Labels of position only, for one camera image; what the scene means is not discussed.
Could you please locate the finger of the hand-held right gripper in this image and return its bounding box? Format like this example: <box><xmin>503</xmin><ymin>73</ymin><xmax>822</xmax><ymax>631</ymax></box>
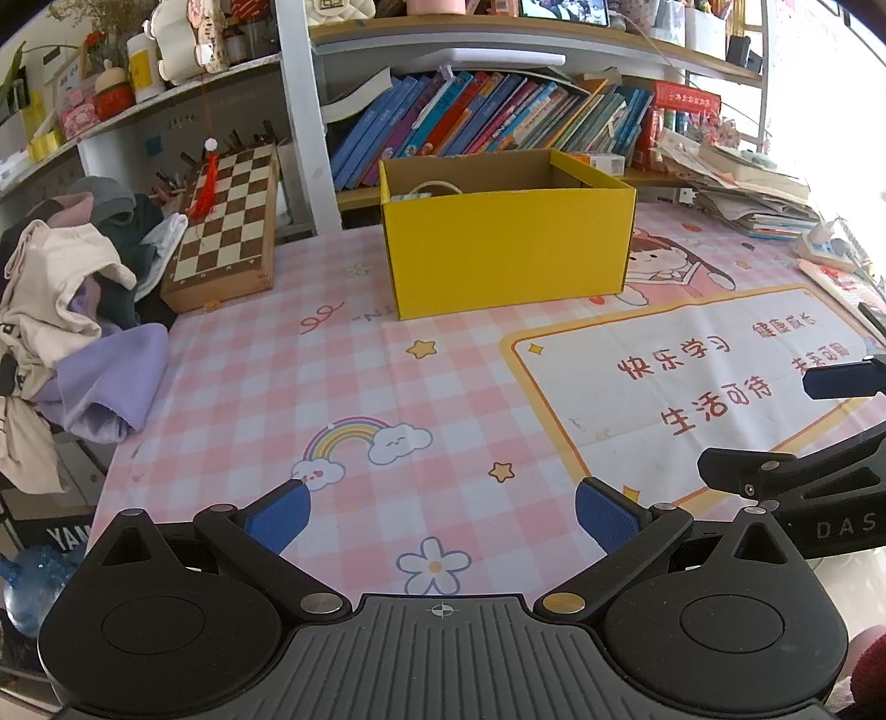
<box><xmin>698</xmin><ymin>422</ymin><xmax>886</xmax><ymax>503</ymax></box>
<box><xmin>801</xmin><ymin>354</ymin><xmax>886</xmax><ymax>401</ymax></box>

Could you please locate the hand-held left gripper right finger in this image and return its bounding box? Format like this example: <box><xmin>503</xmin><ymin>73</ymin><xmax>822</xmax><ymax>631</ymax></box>
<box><xmin>534</xmin><ymin>476</ymin><xmax>804</xmax><ymax>619</ymax></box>

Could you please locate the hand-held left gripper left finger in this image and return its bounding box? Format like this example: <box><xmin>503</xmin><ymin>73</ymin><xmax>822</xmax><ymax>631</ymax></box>
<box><xmin>83</xmin><ymin>479</ymin><xmax>354</xmax><ymax>620</ymax></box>

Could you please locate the yellow cardboard box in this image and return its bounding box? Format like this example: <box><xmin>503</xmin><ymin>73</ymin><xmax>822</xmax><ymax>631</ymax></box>
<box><xmin>378</xmin><ymin>148</ymin><xmax>638</xmax><ymax>321</ymax></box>

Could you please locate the pink checkered desktop mat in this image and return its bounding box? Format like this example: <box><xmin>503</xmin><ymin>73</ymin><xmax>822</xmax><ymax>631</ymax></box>
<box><xmin>93</xmin><ymin>200</ymin><xmax>886</xmax><ymax>624</ymax></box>

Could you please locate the pink booklet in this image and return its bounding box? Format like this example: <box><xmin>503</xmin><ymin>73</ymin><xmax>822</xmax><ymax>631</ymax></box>
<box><xmin>796</xmin><ymin>258</ymin><xmax>886</xmax><ymax>309</ymax></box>

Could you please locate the white power strip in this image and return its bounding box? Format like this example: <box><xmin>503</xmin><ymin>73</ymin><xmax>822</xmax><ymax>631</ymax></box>
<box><xmin>792</xmin><ymin>218</ymin><xmax>866</xmax><ymax>272</ymax></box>

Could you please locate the person's red clothing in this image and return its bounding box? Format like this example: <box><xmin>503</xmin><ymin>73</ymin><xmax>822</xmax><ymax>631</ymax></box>
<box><xmin>848</xmin><ymin>630</ymin><xmax>886</xmax><ymax>720</ymax></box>

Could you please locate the purple cloth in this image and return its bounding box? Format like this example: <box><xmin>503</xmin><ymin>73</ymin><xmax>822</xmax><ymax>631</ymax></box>
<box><xmin>34</xmin><ymin>322</ymin><xmax>171</xmax><ymax>444</ymax></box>

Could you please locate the stack of papers and books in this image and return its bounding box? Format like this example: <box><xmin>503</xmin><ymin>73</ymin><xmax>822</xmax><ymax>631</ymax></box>
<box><xmin>654</xmin><ymin>128</ymin><xmax>821</xmax><ymax>240</ymax></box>

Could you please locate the blue plastic water bottle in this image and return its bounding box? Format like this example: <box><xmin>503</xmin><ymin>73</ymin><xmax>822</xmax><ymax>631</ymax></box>
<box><xmin>0</xmin><ymin>543</ymin><xmax>87</xmax><ymax>638</ymax></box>

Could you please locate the wooden chessboard box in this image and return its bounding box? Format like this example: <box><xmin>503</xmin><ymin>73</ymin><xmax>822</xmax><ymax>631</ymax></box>
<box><xmin>161</xmin><ymin>142</ymin><xmax>281</xmax><ymax>314</ymax></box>

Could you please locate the dark green garment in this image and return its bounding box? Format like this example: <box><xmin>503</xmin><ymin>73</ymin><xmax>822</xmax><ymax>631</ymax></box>
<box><xmin>90</xmin><ymin>197</ymin><xmax>188</xmax><ymax>333</ymax></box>

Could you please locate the red book box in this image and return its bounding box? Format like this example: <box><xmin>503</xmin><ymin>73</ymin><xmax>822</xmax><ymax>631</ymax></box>
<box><xmin>633</xmin><ymin>81</ymin><xmax>722</xmax><ymax>173</ymax></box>

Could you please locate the pile of clothes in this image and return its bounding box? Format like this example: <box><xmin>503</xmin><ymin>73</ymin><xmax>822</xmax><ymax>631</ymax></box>
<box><xmin>0</xmin><ymin>220</ymin><xmax>138</xmax><ymax>496</ymax></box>

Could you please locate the red tassel with white ball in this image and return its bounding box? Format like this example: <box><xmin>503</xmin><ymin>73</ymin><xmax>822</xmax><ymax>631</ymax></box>
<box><xmin>188</xmin><ymin>137</ymin><xmax>223</xmax><ymax>221</ymax></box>

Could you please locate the grey knit hat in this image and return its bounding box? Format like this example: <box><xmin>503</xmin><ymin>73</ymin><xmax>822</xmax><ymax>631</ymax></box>
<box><xmin>65</xmin><ymin>176</ymin><xmax>137</xmax><ymax>219</ymax></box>

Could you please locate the row of colourful books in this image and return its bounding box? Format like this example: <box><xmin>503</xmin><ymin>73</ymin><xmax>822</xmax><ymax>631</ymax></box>
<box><xmin>325</xmin><ymin>68</ymin><xmax>655</xmax><ymax>191</ymax></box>

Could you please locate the pink box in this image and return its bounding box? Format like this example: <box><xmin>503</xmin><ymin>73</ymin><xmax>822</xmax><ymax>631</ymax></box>
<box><xmin>59</xmin><ymin>93</ymin><xmax>98</xmax><ymax>140</ymax></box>

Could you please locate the red jar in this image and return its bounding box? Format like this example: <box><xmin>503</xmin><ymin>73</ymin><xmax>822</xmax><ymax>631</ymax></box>
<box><xmin>93</xmin><ymin>62</ymin><xmax>136</xmax><ymax>122</ymax></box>

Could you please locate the tablet screen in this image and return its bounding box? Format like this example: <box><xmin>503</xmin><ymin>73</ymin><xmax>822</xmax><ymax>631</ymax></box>
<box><xmin>519</xmin><ymin>0</ymin><xmax>610</xmax><ymax>27</ymax></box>

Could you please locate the white jar with yellow label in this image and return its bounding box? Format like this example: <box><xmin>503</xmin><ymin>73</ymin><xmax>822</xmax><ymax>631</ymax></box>
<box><xmin>126</xmin><ymin>31</ymin><xmax>167</xmax><ymax>105</ymax></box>

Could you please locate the white desk lamp bar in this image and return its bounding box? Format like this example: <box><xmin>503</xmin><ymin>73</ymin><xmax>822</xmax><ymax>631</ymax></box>
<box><xmin>415</xmin><ymin>47</ymin><xmax>569</xmax><ymax>70</ymax></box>

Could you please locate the white desk shelf frame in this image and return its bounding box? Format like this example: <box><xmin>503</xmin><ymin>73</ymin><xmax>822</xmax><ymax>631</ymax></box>
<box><xmin>273</xmin><ymin>0</ymin><xmax>343</xmax><ymax>240</ymax></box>

